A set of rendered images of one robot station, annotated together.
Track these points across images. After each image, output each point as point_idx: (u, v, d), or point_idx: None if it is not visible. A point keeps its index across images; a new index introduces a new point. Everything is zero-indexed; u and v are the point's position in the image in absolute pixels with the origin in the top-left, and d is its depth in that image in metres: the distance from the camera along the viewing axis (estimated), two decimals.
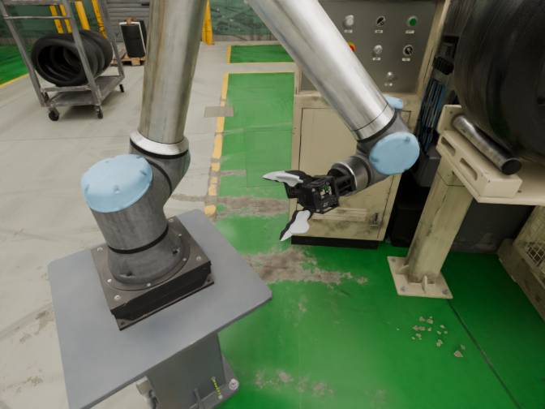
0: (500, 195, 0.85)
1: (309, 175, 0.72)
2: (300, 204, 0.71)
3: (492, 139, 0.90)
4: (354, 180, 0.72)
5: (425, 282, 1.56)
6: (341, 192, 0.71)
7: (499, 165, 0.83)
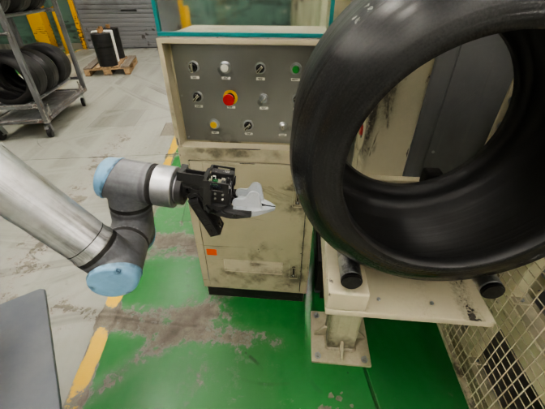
0: (349, 308, 0.69)
1: (209, 209, 0.64)
2: (234, 197, 0.69)
3: None
4: (175, 170, 0.64)
5: (341, 348, 1.39)
6: (197, 174, 0.66)
7: None
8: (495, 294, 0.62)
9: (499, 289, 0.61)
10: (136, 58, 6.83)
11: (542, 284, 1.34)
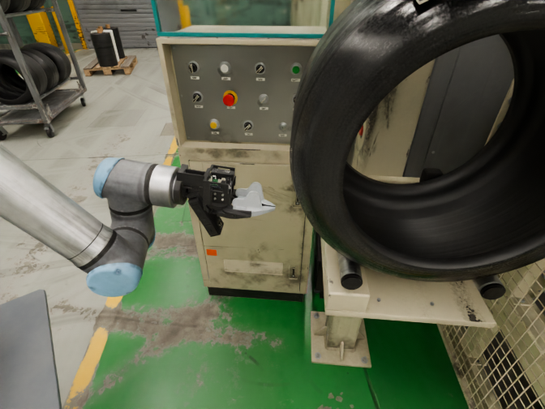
0: (349, 309, 0.68)
1: (209, 209, 0.64)
2: (234, 197, 0.69)
3: None
4: (175, 170, 0.64)
5: (341, 349, 1.39)
6: (197, 174, 0.66)
7: (354, 269, 0.64)
8: (495, 291, 0.61)
9: (487, 294, 0.62)
10: (136, 58, 6.83)
11: (542, 284, 1.34)
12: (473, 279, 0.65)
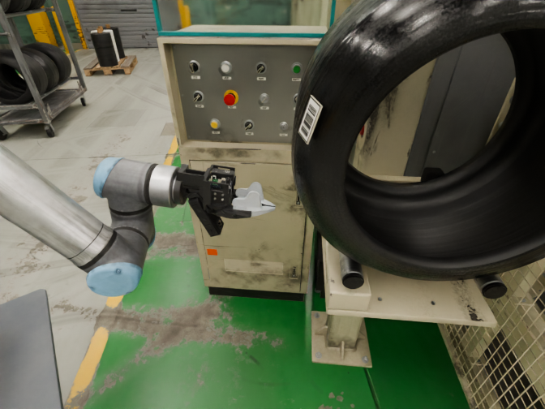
0: (350, 308, 0.68)
1: (209, 209, 0.64)
2: (234, 197, 0.69)
3: None
4: (175, 170, 0.64)
5: (342, 349, 1.39)
6: (197, 174, 0.66)
7: (341, 276, 0.66)
8: (491, 293, 0.62)
9: (496, 296, 0.62)
10: (136, 58, 6.83)
11: (542, 284, 1.34)
12: None
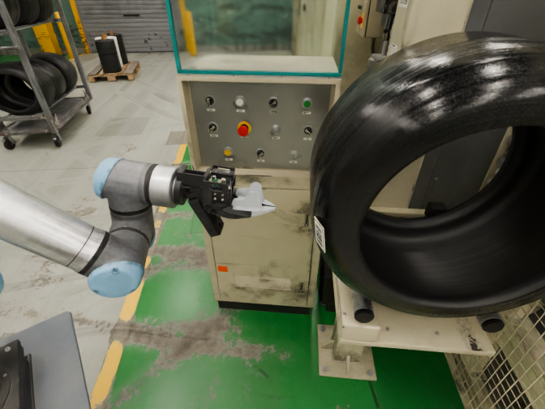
0: (361, 338, 0.75)
1: (209, 209, 0.64)
2: (234, 197, 0.69)
3: None
4: (175, 170, 0.64)
5: (348, 363, 1.45)
6: (197, 174, 0.66)
7: None
8: (492, 329, 0.68)
9: (499, 328, 0.67)
10: (139, 64, 6.89)
11: (539, 301, 1.40)
12: (496, 312, 0.70)
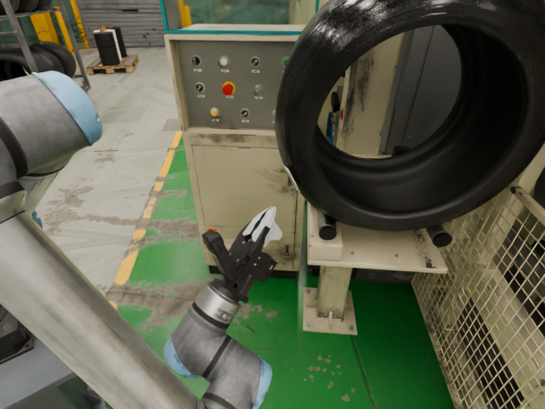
0: (327, 259, 0.82)
1: None
2: (254, 243, 0.65)
3: None
4: (238, 301, 0.68)
5: (330, 318, 1.53)
6: (248, 286, 0.67)
7: (335, 226, 0.78)
8: (445, 239, 0.75)
9: (439, 238, 0.75)
10: (138, 58, 6.97)
11: (511, 258, 1.48)
12: (431, 226, 0.78)
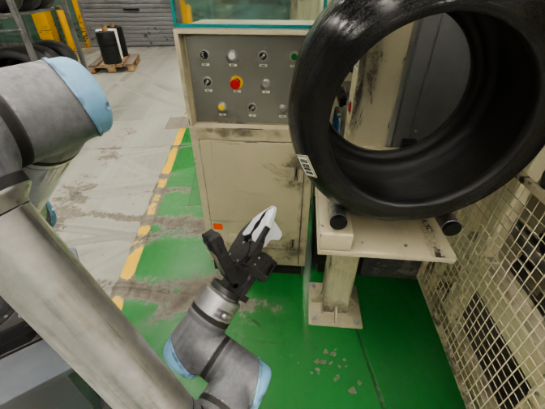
0: (336, 248, 0.83)
1: None
2: (254, 243, 0.65)
3: None
4: None
5: (336, 312, 1.54)
6: (248, 286, 0.67)
7: (345, 214, 0.79)
8: (455, 229, 0.76)
9: (449, 227, 0.76)
10: (139, 57, 6.98)
11: (516, 252, 1.49)
12: (441, 216, 0.79)
